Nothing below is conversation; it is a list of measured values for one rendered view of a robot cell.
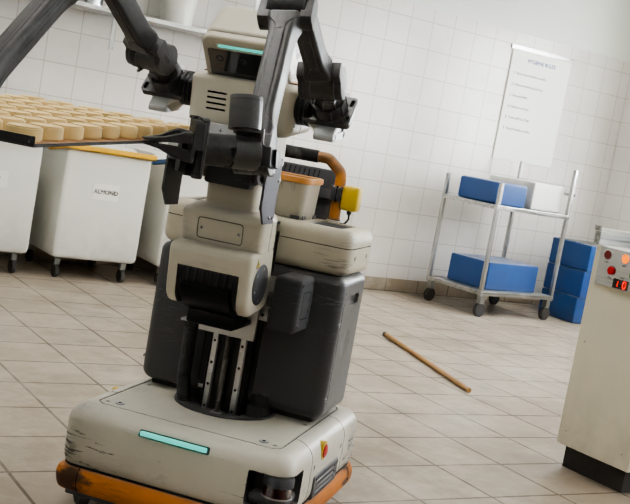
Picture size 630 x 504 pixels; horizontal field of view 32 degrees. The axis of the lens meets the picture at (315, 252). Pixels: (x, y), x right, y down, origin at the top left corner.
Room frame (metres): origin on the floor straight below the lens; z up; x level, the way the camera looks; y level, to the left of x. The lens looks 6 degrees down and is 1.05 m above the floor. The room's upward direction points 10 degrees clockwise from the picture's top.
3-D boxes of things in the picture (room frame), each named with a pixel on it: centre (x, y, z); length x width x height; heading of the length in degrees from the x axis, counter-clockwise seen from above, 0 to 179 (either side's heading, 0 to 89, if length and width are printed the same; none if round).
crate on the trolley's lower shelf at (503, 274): (8.03, -1.32, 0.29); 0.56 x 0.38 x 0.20; 131
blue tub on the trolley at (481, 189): (7.89, -1.18, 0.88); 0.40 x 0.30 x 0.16; 36
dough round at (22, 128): (1.50, 0.42, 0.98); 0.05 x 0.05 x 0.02
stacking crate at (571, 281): (8.49, -2.16, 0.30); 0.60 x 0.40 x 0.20; 123
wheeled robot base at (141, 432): (2.93, 0.17, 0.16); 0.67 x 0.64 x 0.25; 164
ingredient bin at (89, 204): (6.42, 1.39, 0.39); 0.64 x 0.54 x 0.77; 34
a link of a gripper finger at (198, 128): (1.81, 0.27, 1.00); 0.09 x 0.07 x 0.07; 119
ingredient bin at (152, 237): (6.77, 0.84, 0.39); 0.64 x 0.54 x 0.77; 32
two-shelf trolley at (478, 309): (8.04, -1.33, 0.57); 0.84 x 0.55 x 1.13; 130
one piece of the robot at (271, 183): (2.65, 0.25, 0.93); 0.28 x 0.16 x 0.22; 74
